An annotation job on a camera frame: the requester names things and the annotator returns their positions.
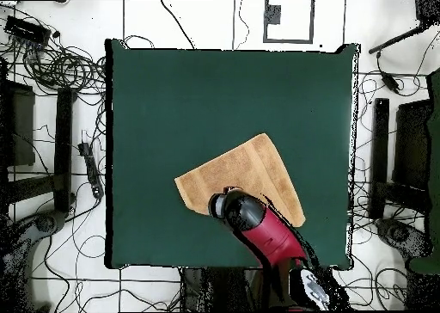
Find long black cable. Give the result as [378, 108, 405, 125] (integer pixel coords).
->
[159, 0, 197, 50]

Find black stand bar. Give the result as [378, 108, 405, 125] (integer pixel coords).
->
[53, 87, 78, 214]
[372, 97, 390, 187]

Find grey stand base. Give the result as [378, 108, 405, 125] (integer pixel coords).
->
[0, 209, 70, 312]
[376, 218, 433, 259]

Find dark box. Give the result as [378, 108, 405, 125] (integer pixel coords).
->
[393, 99, 432, 190]
[0, 80, 36, 168]

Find black tripod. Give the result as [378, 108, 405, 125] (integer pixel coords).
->
[368, 0, 440, 55]

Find orange terry towel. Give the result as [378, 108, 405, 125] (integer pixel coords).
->
[174, 132, 307, 229]

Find tangled black cables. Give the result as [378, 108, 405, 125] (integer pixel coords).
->
[0, 3, 107, 99]

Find dark green tablecloth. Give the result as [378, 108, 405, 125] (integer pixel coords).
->
[105, 39, 360, 270]

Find grey square frame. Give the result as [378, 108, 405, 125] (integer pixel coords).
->
[263, 0, 315, 45]

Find black network switch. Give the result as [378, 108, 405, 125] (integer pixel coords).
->
[3, 15, 52, 46]

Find black power strip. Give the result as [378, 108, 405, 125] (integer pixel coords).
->
[77, 141, 105, 199]

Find black power adapter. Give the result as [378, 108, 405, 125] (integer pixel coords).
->
[376, 51, 401, 95]

